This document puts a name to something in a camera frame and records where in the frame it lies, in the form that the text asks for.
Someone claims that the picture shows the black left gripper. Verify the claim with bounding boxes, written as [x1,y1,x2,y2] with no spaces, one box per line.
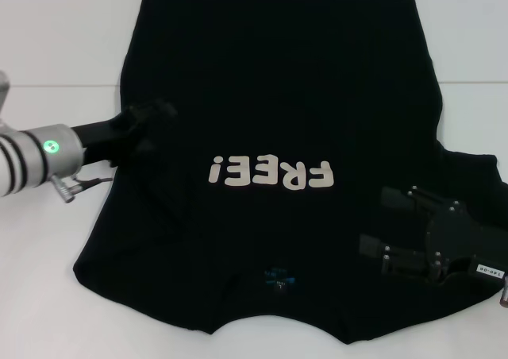
[70,99,179,166]

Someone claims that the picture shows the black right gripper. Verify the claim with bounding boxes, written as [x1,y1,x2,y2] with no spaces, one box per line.
[358,185,506,285]

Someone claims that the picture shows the black shirt with FREE print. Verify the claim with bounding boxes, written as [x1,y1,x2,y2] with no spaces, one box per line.
[72,0,508,334]

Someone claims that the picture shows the left arm connector cable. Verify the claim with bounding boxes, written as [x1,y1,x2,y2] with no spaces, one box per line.
[50,173,113,205]

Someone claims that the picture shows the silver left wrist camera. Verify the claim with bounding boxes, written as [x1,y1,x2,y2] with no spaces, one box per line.
[0,70,11,126]

